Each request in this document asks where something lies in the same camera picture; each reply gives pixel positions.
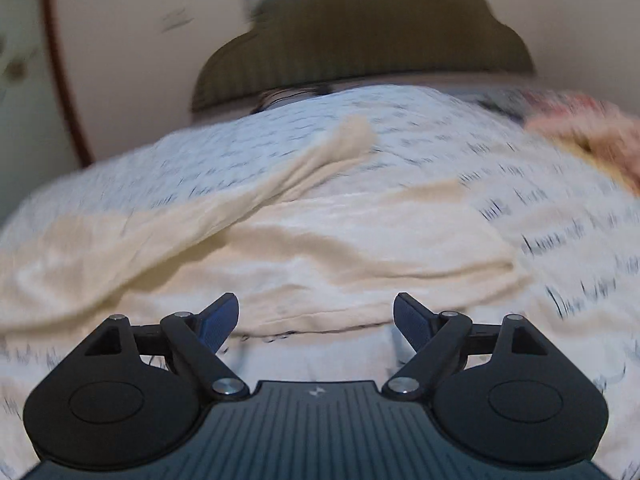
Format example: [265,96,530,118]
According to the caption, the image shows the white bedspread with script writing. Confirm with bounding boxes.
[1,86,639,479]

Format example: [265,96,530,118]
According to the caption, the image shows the colourful patterned sheet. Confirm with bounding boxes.
[446,87,574,124]

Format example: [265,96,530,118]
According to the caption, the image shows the white wall switch plate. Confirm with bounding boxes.
[160,8,193,32]

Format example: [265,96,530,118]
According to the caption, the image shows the striped pillow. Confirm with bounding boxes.
[250,84,333,115]

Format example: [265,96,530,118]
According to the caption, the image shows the olive green scalloped headboard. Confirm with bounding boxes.
[191,0,535,113]

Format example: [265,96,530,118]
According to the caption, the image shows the cream white pants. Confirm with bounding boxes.
[1,116,528,336]

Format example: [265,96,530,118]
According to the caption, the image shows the dark wooden door frame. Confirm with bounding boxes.
[40,0,94,168]

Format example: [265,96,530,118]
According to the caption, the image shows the pink fluffy blanket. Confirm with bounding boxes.
[524,91,639,194]

